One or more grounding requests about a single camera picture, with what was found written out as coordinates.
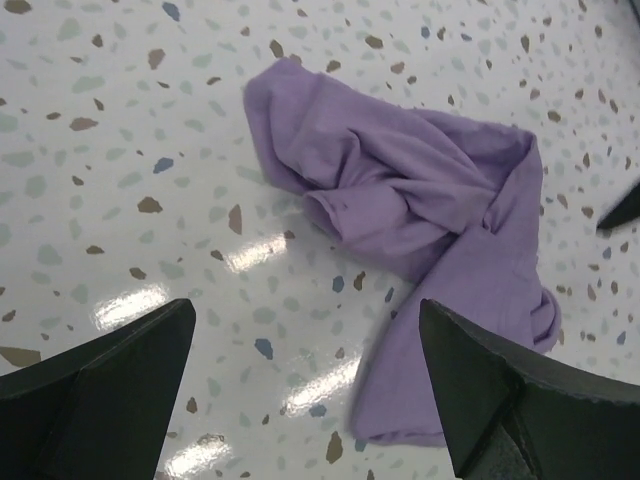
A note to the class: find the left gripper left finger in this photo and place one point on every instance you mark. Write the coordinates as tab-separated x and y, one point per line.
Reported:
102	409

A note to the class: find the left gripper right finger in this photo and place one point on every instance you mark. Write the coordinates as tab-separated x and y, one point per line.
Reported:
510	413

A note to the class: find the purple t shirt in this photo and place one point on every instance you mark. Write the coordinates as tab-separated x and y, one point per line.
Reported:
445	202

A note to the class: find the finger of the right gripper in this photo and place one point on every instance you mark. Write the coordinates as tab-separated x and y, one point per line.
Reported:
625	211

